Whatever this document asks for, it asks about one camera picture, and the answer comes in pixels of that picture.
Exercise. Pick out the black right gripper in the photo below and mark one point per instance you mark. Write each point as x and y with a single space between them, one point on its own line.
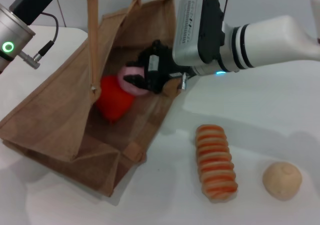
160 72

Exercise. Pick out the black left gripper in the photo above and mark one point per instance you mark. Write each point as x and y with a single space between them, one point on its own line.
32 2

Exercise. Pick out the pink toy peach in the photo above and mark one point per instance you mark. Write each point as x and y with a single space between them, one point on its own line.
131 72

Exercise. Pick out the orange toy fruit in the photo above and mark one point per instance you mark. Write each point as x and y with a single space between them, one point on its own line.
112 100

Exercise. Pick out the brown jute handbag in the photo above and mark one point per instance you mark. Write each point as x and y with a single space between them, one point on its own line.
50 125

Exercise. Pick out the orange striped toy bread roll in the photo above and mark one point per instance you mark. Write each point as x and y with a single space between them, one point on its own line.
215 160

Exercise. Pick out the beige round toy bun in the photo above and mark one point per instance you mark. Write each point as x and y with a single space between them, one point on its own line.
281 181

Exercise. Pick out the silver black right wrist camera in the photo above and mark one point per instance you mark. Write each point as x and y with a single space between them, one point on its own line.
190 27

